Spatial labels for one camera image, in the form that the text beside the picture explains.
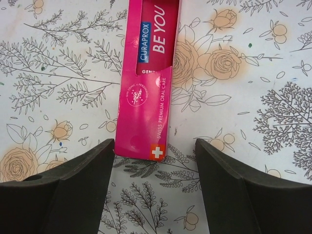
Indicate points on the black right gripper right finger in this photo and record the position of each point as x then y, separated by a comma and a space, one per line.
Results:
240, 199

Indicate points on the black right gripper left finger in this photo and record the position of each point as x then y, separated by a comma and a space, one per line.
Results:
67, 199

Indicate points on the pink toothpaste box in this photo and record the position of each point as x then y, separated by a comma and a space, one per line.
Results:
146, 79

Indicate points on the floral patterned table mat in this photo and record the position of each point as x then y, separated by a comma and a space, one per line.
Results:
242, 82

